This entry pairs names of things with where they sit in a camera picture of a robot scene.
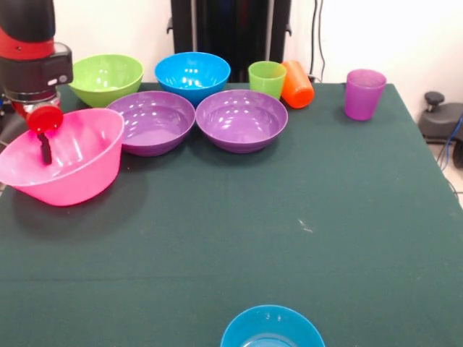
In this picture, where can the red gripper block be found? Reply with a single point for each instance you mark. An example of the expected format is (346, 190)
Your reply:
(43, 117)

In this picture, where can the pink plastic bowl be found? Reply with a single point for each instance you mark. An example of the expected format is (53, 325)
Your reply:
(79, 173)

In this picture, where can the purple plastic bowl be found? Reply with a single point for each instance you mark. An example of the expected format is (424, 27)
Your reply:
(155, 126)
(242, 123)

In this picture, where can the orange plastic cup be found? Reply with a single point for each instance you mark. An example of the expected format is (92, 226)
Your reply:
(298, 86)

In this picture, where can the blue ribbed small bowl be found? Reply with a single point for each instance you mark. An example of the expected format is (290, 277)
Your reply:
(271, 329)

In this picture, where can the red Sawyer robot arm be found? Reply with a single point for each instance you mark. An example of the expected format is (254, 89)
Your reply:
(29, 54)

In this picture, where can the green plastic bowl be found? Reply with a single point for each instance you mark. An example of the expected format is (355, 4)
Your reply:
(105, 79)

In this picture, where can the blue deep plastic bowl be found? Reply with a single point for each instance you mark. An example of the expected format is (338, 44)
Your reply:
(193, 76)

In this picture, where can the green plastic cup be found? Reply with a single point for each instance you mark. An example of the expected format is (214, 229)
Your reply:
(266, 81)

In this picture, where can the dark green tablecloth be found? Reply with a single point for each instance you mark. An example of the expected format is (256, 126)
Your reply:
(289, 217)

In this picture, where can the purple plastic cup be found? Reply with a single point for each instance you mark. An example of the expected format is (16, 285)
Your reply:
(363, 95)

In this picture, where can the black round knob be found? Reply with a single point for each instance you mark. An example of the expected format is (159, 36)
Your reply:
(434, 98)

